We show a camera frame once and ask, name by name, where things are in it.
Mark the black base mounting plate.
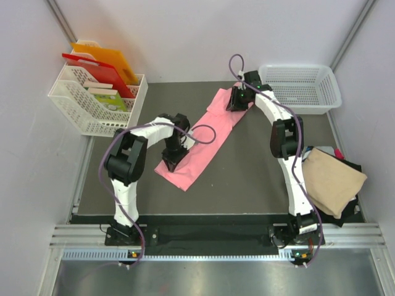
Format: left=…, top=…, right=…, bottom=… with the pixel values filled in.
left=104, top=214, right=324, bottom=257

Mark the magenta folded garment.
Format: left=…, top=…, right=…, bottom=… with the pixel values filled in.
left=334, top=149, right=344, bottom=160

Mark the green booklet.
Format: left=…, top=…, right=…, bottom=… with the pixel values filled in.
left=94, top=94, right=127, bottom=112

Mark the beige folded t shirt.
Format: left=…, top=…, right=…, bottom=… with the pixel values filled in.
left=302, top=148, right=367, bottom=219

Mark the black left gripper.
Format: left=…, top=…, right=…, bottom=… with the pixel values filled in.
left=161, top=137, right=189, bottom=173

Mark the beige booklet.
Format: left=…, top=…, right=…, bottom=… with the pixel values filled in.
left=83, top=81, right=119, bottom=96

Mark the white perforated plastic basket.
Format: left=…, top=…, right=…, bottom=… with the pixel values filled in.
left=259, top=65, right=342, bottom=115

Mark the white blue folded garment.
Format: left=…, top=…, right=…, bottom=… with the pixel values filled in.
left=302, top=146, right=335, bottom=161

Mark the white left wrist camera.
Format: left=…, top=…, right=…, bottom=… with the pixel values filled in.
left=183, top=130, right=196, bottom=150

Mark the aluminium frame rail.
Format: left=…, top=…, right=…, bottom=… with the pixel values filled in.
left=38, top=223, right=394, bottom=295

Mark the orange plastic folder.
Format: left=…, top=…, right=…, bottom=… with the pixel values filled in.
left=71, top=41, right=139, bottom=85

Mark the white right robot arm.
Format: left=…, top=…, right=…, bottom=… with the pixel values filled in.
left=226, top=70, right=318, bottom=244

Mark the pink t shirt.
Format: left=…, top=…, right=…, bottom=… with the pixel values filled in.
left=154, top=88, right=246, bottom=191

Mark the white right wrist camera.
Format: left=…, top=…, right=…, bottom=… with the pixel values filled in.
left=237, top=70, right=245, bottom=81

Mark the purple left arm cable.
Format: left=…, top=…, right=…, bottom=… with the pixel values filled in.
left=98, top=121, right=216, bottom=268

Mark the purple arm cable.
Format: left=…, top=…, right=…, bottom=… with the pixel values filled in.
left=228, top=54, right=323, bottom=268
left=98, top=121, right=216, bottom=268

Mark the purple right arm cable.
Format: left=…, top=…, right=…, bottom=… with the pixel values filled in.
left=228, top=54, right=323, bottom=268

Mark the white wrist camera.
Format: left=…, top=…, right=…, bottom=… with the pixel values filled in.
left=237, top=70, right=245, bottom=81
left=183, top=130, right=196, bottom=150

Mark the red plastic folder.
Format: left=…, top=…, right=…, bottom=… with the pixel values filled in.
left=62, top=53, right=136, bottom=99

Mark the white file organizer rack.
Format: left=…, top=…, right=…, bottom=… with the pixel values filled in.
left=48, top=64, right=148, bottom=138

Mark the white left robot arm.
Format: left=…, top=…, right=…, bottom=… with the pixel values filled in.
left=104, top=113, right=190, bottom=245

